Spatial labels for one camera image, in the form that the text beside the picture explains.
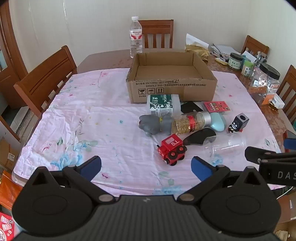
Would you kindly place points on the black flat box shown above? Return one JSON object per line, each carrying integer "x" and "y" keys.
{"x": 192, "y": 107}

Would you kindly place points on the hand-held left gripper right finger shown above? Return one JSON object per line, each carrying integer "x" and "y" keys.
{"x": 201, "y": 168}

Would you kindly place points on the red card pack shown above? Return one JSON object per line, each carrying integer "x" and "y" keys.
{"x": 216, "y": 106}

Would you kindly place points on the red toy train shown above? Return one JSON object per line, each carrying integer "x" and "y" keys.
{"x": 171, "y": 144}

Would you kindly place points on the pink floral tablecloth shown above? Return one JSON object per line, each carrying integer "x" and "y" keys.
{"x": 92, "y": 120}

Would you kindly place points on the dark-lid glass jar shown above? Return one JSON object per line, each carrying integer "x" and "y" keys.
{"x": 235, "y": 63}

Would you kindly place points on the large clear black-lid jar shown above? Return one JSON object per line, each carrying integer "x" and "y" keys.
{"x": 263, "y": 83}

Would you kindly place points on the green-lid container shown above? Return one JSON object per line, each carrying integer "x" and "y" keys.
{"x": 247, "y": 68}

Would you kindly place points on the orange bag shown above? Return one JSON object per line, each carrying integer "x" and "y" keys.
{"x": 9, "y": 190}

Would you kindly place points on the light blue egg-shaped object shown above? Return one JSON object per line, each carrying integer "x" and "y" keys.
{"x": 218, "y": 122}

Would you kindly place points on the grey elephant toy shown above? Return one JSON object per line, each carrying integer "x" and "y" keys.
{"x": 150, "y": 124}

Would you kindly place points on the wooden door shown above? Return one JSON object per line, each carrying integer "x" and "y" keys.
{"x": 9, "y": 58}

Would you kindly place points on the brown cardboard carton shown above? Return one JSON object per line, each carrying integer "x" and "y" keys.
{"x": 8, "y": 153}
{"x": 288, "y": 208}

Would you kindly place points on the small white box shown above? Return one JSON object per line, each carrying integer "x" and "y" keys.
{"x": 277, "y": 100}

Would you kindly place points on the black and grey curved tool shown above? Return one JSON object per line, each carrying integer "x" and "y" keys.
{"x": 201, "y": 136}

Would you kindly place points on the pen holder with pens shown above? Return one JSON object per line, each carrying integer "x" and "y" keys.
{"x": 260, "y": 60}

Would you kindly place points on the clear bottle of yellow beads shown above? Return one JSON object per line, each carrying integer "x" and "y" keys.
{"x": 185, "y": 124}

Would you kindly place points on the cardboard box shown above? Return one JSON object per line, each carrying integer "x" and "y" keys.
{"x": 161, "y": 90}

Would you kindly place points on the red snack packet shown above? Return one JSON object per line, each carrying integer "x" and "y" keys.
{"x": 5, "y": 226}

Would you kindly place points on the clear plastic cup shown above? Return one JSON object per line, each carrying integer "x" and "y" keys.
{"x": 231, "y": 143}

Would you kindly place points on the yellow sticky note pad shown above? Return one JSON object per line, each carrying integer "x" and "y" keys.
{"x": 220, "y": 60}

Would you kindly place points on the black cube toy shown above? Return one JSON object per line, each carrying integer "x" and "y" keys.
{"x": 239, "y": 121}

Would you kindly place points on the yellow tissue packet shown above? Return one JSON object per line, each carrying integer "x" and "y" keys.
{"x": 196, "y": 49}

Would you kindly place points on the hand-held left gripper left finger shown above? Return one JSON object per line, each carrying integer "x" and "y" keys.
{"x": 92, "y": 165}

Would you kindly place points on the stack of white papers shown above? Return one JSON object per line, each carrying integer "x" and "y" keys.
{"x": 224, "y": 48}

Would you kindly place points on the green label cotton swab container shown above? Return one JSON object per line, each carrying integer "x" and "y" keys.
{"x": 161, "y": 103}

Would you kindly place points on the clear water bottle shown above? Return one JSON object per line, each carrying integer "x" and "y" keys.
{"x": 136, "y": 41}

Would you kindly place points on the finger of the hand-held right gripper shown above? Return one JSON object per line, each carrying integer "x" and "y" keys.
{"x": 256, "y": 154}
{"x": 290, "y": 143}

